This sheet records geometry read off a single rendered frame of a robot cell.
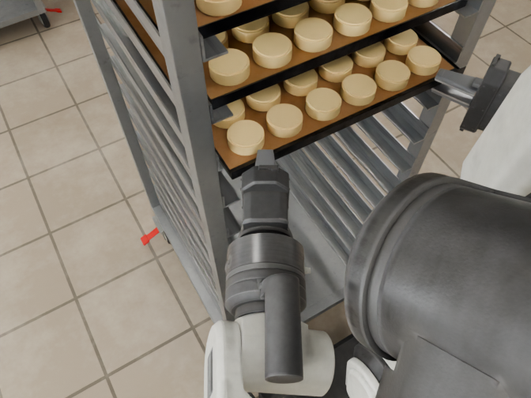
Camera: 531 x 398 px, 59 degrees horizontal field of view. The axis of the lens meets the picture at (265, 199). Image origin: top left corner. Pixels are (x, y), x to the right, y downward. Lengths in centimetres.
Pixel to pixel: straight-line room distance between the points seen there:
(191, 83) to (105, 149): 162
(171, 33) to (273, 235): 23
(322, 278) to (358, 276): 131
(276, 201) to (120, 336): 121
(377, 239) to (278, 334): 24
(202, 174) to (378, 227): 42
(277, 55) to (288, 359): 36
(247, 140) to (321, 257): 98
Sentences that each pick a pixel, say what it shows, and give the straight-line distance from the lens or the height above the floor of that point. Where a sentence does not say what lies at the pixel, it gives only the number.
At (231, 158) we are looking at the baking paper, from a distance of 63.
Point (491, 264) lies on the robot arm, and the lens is 19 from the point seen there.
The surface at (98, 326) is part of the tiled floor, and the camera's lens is 171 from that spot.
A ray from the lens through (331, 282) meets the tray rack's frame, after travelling 152.
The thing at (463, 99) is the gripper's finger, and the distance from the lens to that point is 76.
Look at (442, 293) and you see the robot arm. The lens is 19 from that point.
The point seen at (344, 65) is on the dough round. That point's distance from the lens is 73.
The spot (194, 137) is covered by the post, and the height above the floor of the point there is 112.
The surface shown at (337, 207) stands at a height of 41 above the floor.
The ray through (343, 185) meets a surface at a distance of 128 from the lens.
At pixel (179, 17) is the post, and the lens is 45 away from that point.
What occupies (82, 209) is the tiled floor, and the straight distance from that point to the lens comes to 194.
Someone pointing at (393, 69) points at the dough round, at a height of 106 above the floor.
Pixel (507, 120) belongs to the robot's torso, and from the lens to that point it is 34.
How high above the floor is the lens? 153
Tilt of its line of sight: 56 degrees down
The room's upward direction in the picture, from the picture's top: straight up
